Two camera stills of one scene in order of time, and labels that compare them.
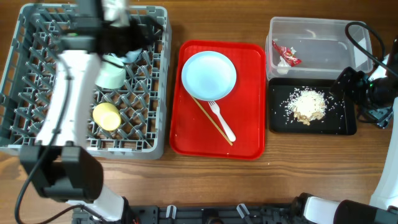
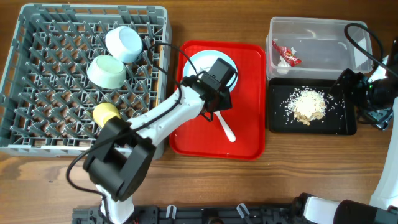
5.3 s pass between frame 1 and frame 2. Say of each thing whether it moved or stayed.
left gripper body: moved
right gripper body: stayed
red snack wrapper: stayed
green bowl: stayed
